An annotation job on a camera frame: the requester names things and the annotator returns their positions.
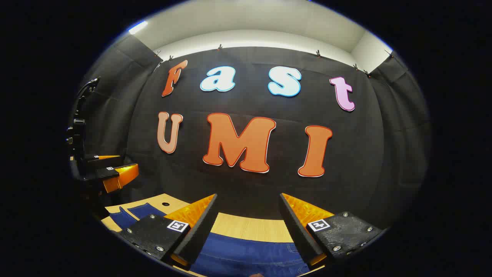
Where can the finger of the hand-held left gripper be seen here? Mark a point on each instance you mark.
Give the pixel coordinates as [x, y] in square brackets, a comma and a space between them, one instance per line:
[123, 177]
[102, 161]

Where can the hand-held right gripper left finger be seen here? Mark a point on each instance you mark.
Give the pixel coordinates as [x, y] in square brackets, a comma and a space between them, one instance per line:
[200, 234]

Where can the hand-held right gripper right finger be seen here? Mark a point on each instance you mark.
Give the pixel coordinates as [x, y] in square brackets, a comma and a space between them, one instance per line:
[298, 231]

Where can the blue jeans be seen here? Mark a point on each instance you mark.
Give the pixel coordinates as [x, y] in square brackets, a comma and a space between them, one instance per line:
[246, 254]

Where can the black backdrop cloth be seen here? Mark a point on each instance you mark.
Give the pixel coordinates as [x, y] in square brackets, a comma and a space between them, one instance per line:
[288, 184]

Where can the ceiling light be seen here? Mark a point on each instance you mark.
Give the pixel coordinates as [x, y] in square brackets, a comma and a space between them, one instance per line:
[137, 27]

